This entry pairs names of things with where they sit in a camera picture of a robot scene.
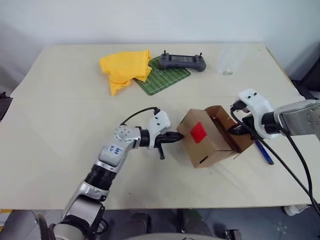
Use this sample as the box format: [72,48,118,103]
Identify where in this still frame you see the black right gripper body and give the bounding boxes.
[239,113,258,138]

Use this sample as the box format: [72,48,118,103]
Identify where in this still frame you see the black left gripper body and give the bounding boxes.
[154,131,174,161]

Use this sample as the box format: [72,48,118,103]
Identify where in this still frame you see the brown cardboard box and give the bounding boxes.
[176,105,255,169]

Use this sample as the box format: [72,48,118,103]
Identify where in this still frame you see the blue pen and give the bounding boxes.
[254,139,275,166]

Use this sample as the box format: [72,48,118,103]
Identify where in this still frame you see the yellow cloth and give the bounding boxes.
[98,49,153,97]

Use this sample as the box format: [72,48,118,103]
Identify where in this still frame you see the red tape square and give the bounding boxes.
[189,121,209,144]

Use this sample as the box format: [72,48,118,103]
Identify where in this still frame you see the green soccer field mat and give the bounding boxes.
[134,55,192,97]

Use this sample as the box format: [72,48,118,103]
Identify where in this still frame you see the clear plastic cup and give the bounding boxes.
[216,47,245,77]

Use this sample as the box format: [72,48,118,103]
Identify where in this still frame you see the grey handheld game controller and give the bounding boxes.
[158,50,208,73]

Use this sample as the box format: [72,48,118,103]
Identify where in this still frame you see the black chair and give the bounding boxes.
[291,41,320,101]

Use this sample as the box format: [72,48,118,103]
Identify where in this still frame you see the white shoe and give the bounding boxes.
[283,203,311,216]

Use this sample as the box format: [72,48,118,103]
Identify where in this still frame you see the black bag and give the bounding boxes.
[0,91,14,122]

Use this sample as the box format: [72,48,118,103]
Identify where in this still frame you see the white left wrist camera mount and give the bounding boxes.
[146,110,172,149]

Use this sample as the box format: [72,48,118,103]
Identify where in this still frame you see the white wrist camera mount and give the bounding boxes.
[236,88,282,140]
[146,110,172,149]

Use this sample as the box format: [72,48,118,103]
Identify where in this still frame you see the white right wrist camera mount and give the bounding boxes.
[236,88,282,140]

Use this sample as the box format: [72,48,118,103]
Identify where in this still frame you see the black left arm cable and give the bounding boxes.
[119,106,161,127]

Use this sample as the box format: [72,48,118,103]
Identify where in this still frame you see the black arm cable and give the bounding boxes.
[119,106,161,127]
[279,127,315,201]

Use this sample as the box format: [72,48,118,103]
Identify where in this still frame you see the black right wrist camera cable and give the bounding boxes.
[229,99,320,220]

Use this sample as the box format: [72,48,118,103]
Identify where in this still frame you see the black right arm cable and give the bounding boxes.
[279,127,315,201]

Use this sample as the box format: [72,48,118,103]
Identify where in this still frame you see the grey metal bracket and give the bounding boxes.
[224,228,242,240]

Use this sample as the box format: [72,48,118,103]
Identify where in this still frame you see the dark brown curved hose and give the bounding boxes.
[34,212,57,240]

